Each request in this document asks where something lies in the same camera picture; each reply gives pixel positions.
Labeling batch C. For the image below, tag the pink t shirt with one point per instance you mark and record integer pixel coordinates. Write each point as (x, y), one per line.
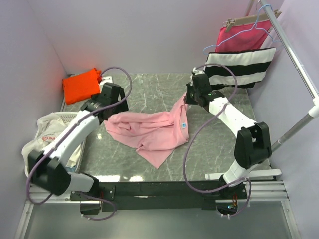
(153, 136)

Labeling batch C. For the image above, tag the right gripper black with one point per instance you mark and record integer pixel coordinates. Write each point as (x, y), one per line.
(190, 87)

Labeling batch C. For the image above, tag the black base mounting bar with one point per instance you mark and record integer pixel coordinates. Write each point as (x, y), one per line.
(165, 195)

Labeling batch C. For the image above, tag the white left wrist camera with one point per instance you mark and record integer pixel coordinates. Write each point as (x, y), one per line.
(106, 79)

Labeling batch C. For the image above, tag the black white striped cloth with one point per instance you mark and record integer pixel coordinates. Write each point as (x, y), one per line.
(248, 66)

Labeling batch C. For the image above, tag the folded orange t shirt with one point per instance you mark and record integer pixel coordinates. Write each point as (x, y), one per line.
(82, 86)

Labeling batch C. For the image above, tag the wooden clip hanger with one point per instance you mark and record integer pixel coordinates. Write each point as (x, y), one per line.
(244, 21)

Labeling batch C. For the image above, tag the magenta hanging cloth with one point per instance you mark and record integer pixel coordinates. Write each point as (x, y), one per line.
(241, 37)

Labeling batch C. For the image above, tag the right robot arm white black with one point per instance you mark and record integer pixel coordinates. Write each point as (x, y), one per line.
(252, 146)

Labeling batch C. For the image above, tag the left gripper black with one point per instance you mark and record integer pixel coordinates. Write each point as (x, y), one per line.
(121, 107)

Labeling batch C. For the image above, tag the white laundry basket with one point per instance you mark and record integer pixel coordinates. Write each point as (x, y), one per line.
(62, 117)

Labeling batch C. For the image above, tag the metal clothes rack pole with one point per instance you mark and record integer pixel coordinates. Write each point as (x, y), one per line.
(288, 98)

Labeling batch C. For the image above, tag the aluminium frame rail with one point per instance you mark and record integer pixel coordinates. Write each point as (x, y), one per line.
(268, 191)

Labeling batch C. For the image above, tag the white t shirt red print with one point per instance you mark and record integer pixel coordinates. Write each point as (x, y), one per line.
(42, 134)

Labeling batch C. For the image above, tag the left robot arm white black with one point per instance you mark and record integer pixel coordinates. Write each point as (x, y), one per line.
(47, 168)

